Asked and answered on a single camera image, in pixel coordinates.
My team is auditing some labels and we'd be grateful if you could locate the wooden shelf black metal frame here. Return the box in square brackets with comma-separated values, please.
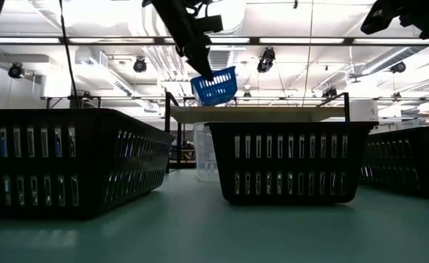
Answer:
[164, 91, 351, 175]

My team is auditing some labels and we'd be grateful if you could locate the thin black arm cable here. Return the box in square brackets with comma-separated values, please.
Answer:
[58, 0, 80, 110]

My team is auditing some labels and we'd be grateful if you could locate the clear plastic bin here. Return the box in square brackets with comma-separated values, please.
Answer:
[193, 122, 222, 183]

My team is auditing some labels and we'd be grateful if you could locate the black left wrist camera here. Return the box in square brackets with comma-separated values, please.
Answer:
[198, 15, 224, 34]

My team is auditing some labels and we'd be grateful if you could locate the teal table mat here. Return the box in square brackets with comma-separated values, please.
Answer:
[0, 167, 429, 263]

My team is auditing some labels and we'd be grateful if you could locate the blue slotted plastic basket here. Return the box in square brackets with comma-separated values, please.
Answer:
[190, 66, 238, 107]

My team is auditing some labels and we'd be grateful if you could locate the black slotted plastic basket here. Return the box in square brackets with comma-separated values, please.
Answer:
[359, 126, 429, 200]
[205, 121, 379, 205]
[0, 108, 175, 221]

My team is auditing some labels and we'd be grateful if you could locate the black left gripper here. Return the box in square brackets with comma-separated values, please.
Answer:
[162, 14, 215, 80]

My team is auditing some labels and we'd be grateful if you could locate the black background rig frame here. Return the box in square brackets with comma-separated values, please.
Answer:
[40, 95, 102, 110]

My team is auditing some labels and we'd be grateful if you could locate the white room pillar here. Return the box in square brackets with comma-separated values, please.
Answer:
[349, 100, 379, 123]

